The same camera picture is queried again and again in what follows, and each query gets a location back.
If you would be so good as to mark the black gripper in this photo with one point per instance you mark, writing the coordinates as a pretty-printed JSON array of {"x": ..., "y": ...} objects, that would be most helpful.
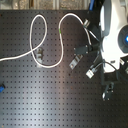
[{"x": 82, "y": 51}]

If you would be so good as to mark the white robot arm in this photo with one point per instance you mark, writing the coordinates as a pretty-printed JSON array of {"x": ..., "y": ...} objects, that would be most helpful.
[{"x": 111, "y": 34}]

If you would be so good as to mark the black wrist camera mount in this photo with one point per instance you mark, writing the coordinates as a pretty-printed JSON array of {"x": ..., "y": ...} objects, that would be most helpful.
[{"x": 109, "y": 80}]

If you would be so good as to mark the metal cable clip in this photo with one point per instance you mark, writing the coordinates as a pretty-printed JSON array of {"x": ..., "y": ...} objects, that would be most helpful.
[{"x": 39, "y": 56}]

